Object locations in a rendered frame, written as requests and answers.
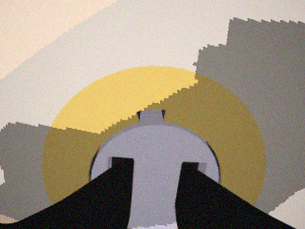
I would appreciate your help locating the grey cylinder with two slots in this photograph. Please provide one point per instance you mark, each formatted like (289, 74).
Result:
(158, 149)

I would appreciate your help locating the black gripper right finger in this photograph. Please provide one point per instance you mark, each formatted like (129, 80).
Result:
(202, 203)

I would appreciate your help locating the grey rectangular panel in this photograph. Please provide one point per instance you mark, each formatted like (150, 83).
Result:
(75, 72)

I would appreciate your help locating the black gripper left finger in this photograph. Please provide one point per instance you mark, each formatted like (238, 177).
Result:
(103, 203)

